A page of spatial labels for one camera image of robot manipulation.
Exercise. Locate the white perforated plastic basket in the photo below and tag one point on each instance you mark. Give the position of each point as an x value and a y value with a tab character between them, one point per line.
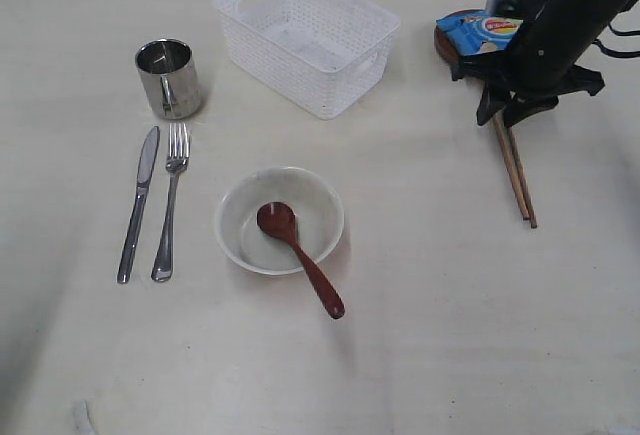
322	55

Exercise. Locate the clear textured glass bowl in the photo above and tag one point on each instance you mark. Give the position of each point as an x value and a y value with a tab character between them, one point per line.
319	212

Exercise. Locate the silver metal fork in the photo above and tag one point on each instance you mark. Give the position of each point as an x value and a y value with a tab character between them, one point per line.
177	161

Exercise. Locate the silver table knife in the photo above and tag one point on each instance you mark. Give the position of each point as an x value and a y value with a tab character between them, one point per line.
145	170

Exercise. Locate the dark red wooden spoon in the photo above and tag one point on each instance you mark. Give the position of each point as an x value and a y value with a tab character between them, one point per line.
277	220

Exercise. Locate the brown wooden plate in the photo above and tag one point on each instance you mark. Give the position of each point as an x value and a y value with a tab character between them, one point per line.
445	47

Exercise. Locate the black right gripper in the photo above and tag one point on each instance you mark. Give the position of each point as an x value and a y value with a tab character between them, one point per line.
539	64

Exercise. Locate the blue chips bag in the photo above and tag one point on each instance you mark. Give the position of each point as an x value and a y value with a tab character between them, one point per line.
498	32

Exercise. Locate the brown wooden chopstick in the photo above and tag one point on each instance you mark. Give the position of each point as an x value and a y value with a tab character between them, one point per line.
510	164
522	180

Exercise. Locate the grey metal cup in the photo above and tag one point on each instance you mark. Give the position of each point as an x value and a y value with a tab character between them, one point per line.
168	74

